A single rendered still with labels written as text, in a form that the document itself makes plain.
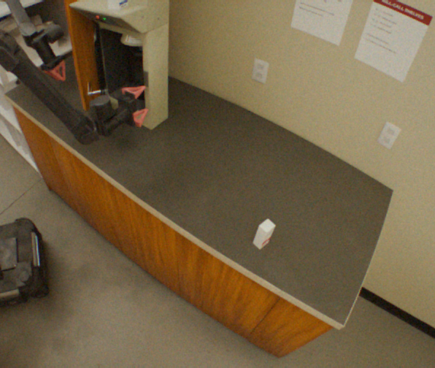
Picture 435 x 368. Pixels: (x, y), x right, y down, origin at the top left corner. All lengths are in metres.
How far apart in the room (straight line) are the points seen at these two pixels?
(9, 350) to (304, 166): 1.97
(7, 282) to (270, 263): 1.53
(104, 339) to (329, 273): 1.35
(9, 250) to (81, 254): 0.51
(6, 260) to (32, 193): 0.77
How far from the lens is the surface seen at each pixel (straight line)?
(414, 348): 2.39
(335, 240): 1.15
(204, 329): 1.89
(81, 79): 1.49
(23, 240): 2.09
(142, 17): 1.10
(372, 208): 1.33
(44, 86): 0.92
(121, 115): 1.02
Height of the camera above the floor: 1.84
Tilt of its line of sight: 50 degrees down
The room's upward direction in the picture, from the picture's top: 8 degrees clockwise
